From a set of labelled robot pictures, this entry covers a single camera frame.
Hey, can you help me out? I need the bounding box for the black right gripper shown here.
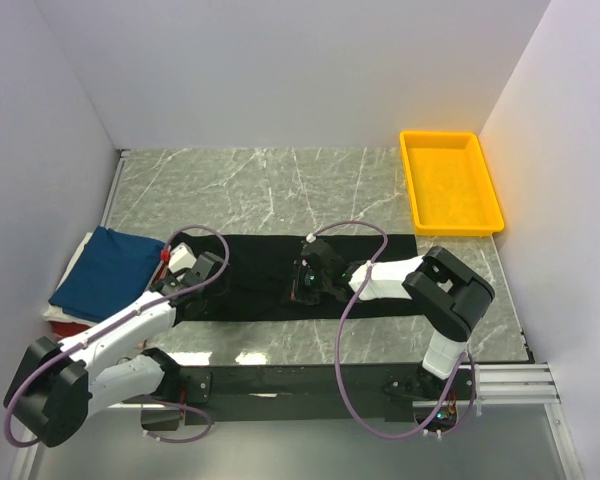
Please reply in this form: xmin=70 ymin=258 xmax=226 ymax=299
xmin=280 ymin=260 xmax=332 ymax=305

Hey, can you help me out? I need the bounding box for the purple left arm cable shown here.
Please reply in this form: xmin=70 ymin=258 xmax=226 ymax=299
xmin=4 ymin=225 xmax=230 ymax=449

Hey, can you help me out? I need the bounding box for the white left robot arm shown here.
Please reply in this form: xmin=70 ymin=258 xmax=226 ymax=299
xmin=3 ymin=252 xmax=228 ymax=448

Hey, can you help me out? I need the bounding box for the folded white t shirt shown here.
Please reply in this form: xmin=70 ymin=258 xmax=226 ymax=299
xmin=43 ymin=232 xmax=94 ymax=328

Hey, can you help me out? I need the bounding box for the yellow plastic bin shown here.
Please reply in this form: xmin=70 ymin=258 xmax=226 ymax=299
xmin=399 ymin=131 xmax=505 ymax=237

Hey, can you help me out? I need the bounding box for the folded blue t shirt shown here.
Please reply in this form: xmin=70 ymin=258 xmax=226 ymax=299
xmin=49 ymin=227 xmax=164 ymax=323

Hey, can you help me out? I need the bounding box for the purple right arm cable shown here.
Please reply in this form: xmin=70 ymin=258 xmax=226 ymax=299
xmin=309 ymin=220 xmax=479 ymax=442

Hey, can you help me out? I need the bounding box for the folded red t shirt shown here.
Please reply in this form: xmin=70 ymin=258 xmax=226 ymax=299
xmin=49 ymin=321 xmax=89 ymax=339

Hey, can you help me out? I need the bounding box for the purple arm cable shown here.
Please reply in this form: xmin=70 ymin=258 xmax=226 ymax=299
xmin=309 ymin=220 xmax=479 ymax=442
xmin=4 ymin=225 xmax=230 ymax=449

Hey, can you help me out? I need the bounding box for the black t shirt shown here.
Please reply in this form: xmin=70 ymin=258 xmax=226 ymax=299
xmin=172 ymin=233 xmax=421 ymax=322

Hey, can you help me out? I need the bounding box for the black base crossbar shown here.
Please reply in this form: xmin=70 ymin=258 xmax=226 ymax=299
xmin=169 ymin=363 xmax=476 ymax=426

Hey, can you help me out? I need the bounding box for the aluminium rail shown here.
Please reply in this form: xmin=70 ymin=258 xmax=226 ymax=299
xmin=476 ymin=363 xmax=560 ymax=405

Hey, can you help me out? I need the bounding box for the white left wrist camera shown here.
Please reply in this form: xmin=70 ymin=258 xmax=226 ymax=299
xmin=161 ymin=243 xmax=196 ymax=272

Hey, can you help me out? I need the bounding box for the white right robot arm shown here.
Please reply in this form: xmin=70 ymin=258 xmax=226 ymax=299
xmin=289 ymin=238 xmax=495 ymax=399

